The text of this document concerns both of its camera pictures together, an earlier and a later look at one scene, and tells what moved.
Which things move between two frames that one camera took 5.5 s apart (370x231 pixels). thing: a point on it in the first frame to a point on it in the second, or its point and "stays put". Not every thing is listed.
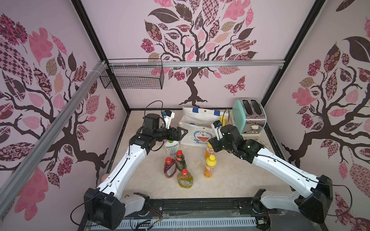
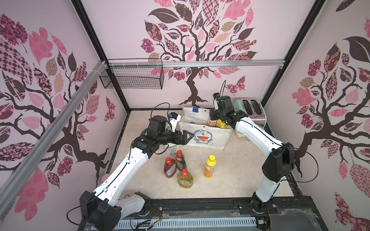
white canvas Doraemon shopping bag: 197,121 stays put
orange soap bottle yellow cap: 211,163 stays put
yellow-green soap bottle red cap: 185,179 stays put
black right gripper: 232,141 to 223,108
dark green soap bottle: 180,161 stays put
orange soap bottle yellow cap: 209,151 to 212,123
